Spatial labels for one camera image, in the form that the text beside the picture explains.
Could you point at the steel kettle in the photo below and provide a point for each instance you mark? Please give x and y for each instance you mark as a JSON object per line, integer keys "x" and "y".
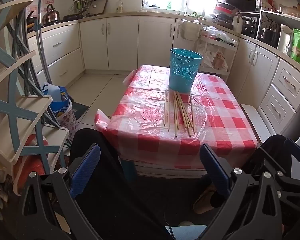
{"x": 50, "y": 16}

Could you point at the stack of pans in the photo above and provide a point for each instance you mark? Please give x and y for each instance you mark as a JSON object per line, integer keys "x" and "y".
{"x": 223, "y": 17}

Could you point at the black cooking pot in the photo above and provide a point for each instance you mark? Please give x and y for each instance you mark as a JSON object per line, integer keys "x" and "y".
{"x": 267, "y": 36}

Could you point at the white rolling cart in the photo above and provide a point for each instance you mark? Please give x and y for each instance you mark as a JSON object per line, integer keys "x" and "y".
{"x": 231, "y": 45}

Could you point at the light blue cloth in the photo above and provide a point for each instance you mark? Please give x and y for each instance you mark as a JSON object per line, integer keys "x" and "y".
{"x": 190, "y": 232}

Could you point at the cream kitchen base cabinets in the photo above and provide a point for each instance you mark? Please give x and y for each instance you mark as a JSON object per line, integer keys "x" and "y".
{"x": 152, "y": 42}

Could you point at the white cutting board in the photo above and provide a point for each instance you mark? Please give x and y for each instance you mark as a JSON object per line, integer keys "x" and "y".
{"x": 237, "y": 23}

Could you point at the clear bags of groceries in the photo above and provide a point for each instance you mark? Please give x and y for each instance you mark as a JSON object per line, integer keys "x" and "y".
{"x": 216, "y": 33}

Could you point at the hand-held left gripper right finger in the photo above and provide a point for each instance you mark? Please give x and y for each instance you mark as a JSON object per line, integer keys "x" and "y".
{"x": 215, "y": 170}

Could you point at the black wok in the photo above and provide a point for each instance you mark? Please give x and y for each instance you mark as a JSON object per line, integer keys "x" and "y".
{"x": 71, "y": 17}

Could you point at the floral fabric bag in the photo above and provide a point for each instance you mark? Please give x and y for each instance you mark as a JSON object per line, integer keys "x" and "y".
{"x": 67, "y": 122}

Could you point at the white hanging waste bin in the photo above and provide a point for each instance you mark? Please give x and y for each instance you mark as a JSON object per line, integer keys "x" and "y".
{"x": 190, "y": 31}

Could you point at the person's right leg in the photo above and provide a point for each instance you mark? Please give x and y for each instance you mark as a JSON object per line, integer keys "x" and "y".
{"x": 275, "y": 142}

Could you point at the beige and blue shelf rack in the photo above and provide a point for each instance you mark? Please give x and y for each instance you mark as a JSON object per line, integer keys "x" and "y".
{"x": 22, "y": 110}

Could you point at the white electric water boiler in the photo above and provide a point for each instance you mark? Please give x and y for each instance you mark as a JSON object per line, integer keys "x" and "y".
{"x": 285, "y": 38}

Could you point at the pile of wooden chopsticks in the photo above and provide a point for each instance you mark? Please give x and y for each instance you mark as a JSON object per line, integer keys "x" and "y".
{"x": 175, "y": 115}

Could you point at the green snack packet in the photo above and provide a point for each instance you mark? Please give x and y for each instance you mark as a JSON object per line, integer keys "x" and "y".
{"x": 298, "y": 45}

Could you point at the black toaster oven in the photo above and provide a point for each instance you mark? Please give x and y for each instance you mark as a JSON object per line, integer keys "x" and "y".
{"x": 248, "y": 25}

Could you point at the white plastic bag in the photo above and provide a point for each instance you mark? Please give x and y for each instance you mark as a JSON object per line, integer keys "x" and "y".
{"x": 208, "y": 58}

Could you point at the brown slipper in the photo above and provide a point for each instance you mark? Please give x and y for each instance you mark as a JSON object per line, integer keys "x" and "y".
{"x": 202, "y": 202}

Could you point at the dark hanging tray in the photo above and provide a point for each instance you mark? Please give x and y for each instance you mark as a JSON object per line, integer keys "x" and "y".
{"x": 98, "y": 6}

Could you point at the white low bench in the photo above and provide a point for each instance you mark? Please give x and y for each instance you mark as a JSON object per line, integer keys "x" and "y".
{"x": 252, "y": 120}

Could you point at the grey folded tube rack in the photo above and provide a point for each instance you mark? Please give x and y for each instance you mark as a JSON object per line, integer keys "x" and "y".
{"x": 22, "y": 62}

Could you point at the clear plastic bottle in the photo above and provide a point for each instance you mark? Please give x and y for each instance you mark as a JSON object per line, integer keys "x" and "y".
{"x": 119, "y": 6}

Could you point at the white countertop shelf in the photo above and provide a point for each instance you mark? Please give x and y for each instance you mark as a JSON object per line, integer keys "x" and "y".
{"x": 280, "y": 15}

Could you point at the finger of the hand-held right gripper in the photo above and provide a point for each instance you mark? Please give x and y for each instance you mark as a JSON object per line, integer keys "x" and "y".
{"x": 293, "y": 150}

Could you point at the printed plastic bag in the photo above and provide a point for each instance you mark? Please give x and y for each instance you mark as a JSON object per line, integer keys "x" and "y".
{"x": 220, "y": 61}

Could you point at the white round object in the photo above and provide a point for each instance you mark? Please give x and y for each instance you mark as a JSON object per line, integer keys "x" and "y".
{"x": 186, "y": 223}

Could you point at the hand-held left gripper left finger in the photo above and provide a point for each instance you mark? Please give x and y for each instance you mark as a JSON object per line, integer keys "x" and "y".
{"x": 86, "y": 170}

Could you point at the steel kitchen faucet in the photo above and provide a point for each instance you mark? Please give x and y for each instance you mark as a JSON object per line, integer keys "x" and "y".
{"x": 186, "y": 5}

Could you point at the dark door mat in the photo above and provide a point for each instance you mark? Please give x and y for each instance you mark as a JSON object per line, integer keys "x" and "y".
{"x": 80, "y": 108}

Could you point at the red towel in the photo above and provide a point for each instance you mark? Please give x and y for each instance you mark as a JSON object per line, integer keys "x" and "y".
{"x": 32, "y": 166}

